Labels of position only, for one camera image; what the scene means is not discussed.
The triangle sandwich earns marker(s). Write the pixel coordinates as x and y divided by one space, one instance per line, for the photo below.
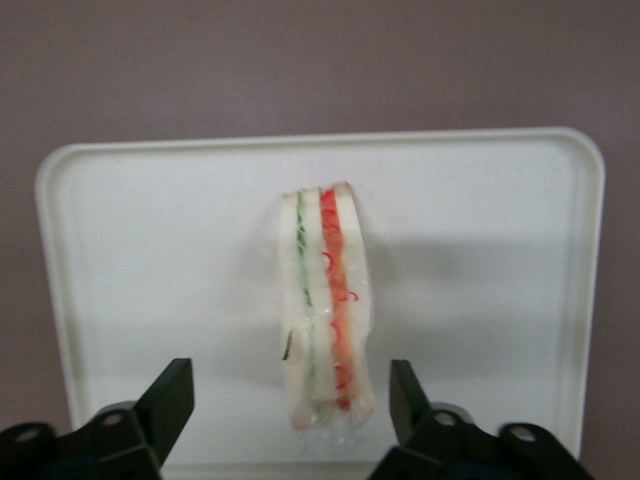
327 305

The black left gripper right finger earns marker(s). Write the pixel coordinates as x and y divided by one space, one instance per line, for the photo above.
450 440

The white plastic tray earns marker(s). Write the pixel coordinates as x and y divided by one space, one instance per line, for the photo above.
320 300

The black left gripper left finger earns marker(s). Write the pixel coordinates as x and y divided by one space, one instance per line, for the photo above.
125 430

